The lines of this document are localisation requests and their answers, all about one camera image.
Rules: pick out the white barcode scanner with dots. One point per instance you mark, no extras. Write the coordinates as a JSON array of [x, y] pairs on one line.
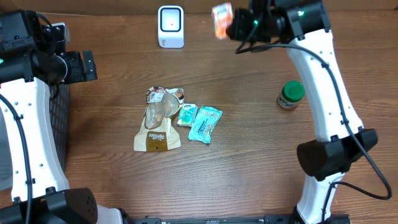
[[170, 27]]

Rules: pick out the orange tissue pack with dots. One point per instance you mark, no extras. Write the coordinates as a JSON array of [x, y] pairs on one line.
[[222, 16]]

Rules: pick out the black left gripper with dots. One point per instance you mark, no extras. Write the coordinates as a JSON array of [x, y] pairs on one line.
[[79, 73]]

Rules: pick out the grey plastic basket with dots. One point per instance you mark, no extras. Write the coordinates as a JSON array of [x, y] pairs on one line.
[[59, 119]]

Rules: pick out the green lid jar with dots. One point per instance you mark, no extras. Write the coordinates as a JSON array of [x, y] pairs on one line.
[[291, 94]]

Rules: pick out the teal wet wipes pack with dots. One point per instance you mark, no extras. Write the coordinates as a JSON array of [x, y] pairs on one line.
[[204, 124]]

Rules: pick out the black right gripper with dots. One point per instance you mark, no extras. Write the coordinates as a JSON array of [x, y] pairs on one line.
[[237, 33]]

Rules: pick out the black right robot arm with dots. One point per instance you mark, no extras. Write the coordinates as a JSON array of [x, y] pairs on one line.
[[304, 29]]

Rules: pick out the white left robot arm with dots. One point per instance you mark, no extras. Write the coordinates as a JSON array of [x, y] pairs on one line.
[[34, 59]]

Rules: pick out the green tissue pack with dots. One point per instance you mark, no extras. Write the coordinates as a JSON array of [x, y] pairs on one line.
[[187, 114]]

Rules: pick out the brown white snack bag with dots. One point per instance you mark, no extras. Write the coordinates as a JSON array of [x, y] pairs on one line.
[[156, 133]]

